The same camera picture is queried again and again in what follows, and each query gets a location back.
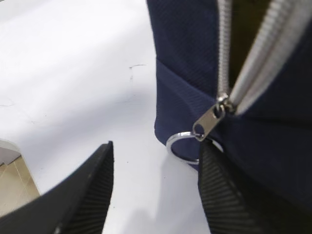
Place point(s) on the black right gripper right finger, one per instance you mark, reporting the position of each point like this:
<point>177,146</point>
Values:
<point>234,203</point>

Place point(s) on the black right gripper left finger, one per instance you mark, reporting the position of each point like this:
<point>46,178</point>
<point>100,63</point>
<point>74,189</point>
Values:
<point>78,205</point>

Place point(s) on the navy blue lunch bag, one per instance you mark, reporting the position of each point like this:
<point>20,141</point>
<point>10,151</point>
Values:
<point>238,73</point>

